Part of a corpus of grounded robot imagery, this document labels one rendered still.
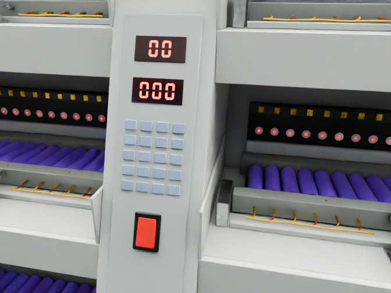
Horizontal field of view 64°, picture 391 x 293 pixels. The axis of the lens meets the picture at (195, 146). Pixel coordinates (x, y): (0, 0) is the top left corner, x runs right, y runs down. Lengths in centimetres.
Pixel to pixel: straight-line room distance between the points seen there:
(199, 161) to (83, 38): 16
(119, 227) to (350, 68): 24
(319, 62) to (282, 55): 3
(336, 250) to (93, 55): 29
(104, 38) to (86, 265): 22
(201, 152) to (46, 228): 18
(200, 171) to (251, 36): 12
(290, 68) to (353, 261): 18
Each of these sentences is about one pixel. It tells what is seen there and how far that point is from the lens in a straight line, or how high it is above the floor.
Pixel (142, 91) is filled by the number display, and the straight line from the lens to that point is 28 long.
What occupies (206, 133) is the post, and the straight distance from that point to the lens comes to 27.
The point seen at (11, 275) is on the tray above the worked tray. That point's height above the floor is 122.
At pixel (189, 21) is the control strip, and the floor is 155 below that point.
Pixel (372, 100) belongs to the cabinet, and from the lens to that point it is 50.
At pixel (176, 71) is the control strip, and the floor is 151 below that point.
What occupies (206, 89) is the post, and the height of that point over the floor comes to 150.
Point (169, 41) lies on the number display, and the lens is 28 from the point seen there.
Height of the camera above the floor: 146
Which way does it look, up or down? 3 degrees down
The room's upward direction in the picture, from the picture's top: 5 degrees clockwise
